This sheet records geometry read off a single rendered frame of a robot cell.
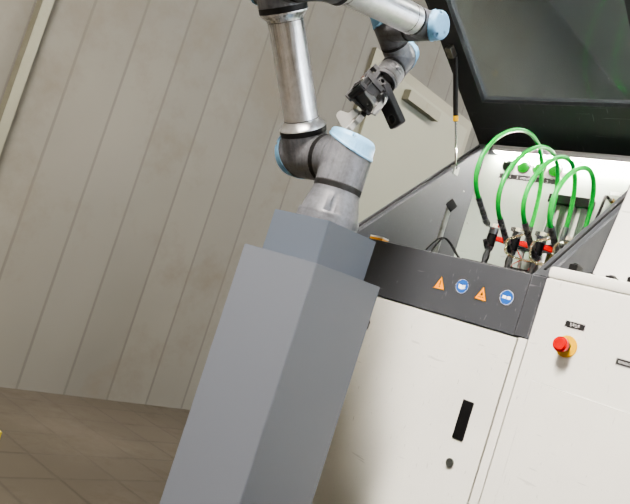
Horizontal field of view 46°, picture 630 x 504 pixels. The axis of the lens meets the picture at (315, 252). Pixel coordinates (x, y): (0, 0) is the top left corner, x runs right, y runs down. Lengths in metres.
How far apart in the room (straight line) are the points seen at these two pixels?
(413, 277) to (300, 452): 0.64
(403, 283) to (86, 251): 1.60
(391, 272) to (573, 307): 0.56
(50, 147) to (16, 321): 0.71
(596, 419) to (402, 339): 0.58
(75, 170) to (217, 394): 1.68
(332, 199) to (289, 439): 0.55
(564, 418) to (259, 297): 0.75
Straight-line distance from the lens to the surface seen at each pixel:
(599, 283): 1.83
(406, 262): 2.12
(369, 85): 1.93
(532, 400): 1.85
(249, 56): 3.68
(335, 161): 1.72
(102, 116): 3.23
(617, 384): 1.77
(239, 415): 1.65
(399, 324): 2.08
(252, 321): 1.67
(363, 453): 2.11
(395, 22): 1.86
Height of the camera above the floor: 0.73
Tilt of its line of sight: 3 degrees up
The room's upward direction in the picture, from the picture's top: 18 degrees clockwise
